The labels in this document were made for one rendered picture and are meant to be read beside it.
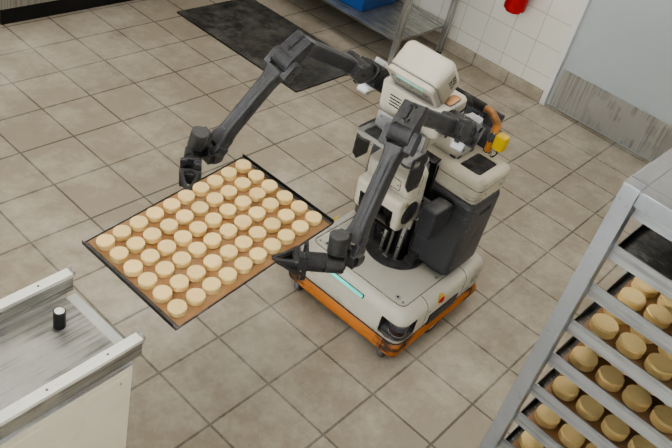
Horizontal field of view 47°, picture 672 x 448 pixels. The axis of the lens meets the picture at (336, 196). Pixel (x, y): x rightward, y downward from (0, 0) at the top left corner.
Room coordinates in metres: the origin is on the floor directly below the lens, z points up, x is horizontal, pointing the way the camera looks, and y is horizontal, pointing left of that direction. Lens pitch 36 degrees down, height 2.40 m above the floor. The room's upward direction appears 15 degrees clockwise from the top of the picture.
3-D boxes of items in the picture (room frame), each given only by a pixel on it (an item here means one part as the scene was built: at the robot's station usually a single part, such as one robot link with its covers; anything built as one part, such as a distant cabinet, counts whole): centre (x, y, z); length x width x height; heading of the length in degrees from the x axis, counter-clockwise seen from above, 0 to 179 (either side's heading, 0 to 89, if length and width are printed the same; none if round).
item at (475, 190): (2.74, -0.36, 0.59); 0.55 x 0.34 x 0.83; 58
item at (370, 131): (2.42, -0.16, 0.93); 0.28 x 0.16 x 0.22; 58
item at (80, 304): (1.34, 0.51, 0.77); 0.24 x 0.04 x 0.14; 59
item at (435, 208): (2.49, -0.28, 0.61); 0.28 x 0.27 x 0.25; 58
